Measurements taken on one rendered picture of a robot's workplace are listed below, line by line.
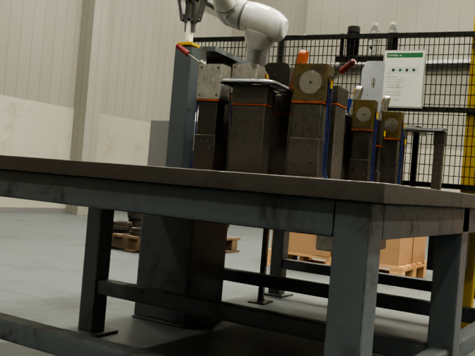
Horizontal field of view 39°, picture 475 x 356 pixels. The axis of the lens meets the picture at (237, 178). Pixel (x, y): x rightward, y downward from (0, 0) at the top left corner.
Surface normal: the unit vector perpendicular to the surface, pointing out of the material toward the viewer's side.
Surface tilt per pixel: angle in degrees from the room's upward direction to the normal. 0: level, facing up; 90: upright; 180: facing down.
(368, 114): 90
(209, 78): 90
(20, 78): 90
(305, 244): 90
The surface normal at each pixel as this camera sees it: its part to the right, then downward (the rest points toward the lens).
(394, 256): -0.49, -0.05
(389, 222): 0.84, 0.07
